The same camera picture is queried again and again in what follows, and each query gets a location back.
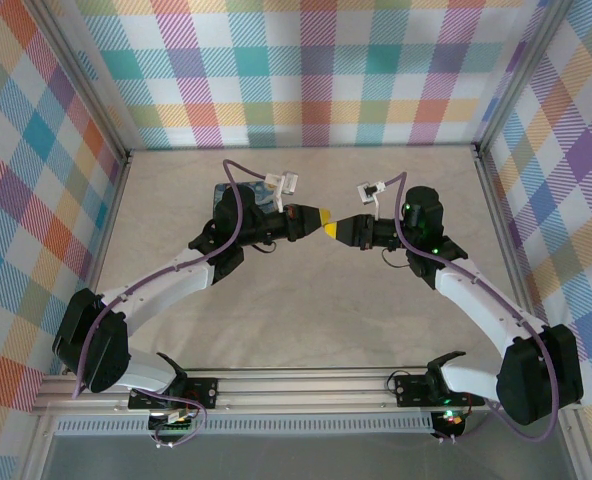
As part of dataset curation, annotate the starry night painted tin box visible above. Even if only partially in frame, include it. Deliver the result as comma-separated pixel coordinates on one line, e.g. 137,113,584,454
212,179,278,217

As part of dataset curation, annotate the grey metal sheet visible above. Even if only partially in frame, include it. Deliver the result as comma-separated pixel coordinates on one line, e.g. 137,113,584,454
39,432,578,480

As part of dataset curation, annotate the right gripper thin black wire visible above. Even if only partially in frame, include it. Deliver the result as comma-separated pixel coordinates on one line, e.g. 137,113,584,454
379,246,410,270

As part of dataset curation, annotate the aluminium frame side rail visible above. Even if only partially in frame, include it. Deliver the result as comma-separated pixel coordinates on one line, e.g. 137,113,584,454
64,148,134,377
472,143,548,371

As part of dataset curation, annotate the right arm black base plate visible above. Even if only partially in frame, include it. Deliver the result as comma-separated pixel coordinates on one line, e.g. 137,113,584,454
394,372,485,408

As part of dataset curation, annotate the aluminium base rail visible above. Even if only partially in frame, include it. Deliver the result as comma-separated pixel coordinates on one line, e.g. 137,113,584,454
30,367,582,416

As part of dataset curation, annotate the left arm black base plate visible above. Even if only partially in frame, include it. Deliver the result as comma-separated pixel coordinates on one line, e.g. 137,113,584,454
128,377,220,412

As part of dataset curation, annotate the slotted grey cable duct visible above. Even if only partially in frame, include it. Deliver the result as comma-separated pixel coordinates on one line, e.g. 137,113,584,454
55,418,435,436

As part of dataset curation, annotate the aluminium frame post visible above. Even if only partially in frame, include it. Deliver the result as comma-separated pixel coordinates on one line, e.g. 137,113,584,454
474,0,560,154
29,0,133,166

